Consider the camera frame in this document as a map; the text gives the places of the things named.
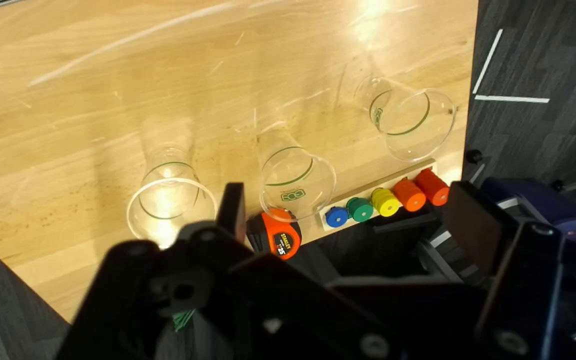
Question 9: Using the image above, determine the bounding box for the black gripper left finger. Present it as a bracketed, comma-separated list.
[178, 182, 257, 269]

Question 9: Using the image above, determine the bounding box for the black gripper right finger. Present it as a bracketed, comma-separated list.
[442, 181, 564, 360]

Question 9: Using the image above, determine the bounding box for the clear plastic cup green line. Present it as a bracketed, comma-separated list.
[250, 126, 339, 226]
[124, 117, 220, 246]
[337, 56, 461, 164]

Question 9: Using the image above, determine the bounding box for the orange black tape measure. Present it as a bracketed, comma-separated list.
[245, 207, 304, 265]

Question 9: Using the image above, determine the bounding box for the red toy cylinder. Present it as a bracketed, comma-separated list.
[412, 167, 453, 208]

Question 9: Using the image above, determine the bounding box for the orange toy cylinder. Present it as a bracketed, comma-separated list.
[391, 177, 430, 214]

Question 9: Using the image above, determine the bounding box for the yellow toy cylinder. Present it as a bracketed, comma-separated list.
[369, 187, 405, 221]

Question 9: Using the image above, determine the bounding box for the blue toy cylinder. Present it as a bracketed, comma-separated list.
[324, 207, 352, 230]

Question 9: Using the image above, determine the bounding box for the green toy cylinder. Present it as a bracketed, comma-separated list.
[344, 197, 376, 224]

